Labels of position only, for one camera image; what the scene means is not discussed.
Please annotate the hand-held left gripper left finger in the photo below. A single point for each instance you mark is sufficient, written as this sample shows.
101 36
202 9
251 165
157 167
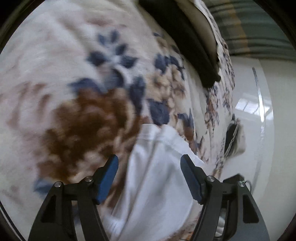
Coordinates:
107 178

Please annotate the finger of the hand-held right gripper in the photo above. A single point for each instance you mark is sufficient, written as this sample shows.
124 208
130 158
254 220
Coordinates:
231 179

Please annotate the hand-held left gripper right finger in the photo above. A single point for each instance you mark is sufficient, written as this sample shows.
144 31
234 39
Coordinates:
193 180

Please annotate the white t-shirt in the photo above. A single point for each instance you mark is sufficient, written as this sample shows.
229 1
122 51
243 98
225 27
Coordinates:
157 185

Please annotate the folded dark clothes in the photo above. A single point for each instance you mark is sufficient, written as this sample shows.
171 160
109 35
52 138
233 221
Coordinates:
189 46

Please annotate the folded white clothes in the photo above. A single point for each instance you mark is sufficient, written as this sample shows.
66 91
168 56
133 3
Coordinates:
205 27

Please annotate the white and striped garment bundle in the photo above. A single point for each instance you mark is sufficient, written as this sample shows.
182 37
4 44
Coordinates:
233 136

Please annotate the white headboard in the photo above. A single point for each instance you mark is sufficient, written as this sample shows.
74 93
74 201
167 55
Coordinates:
254 115

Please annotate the floral bed blanket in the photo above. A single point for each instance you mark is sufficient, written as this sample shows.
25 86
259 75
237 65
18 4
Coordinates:
69 92

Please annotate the teal curtain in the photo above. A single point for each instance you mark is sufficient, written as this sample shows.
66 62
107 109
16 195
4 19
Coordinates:
252 30

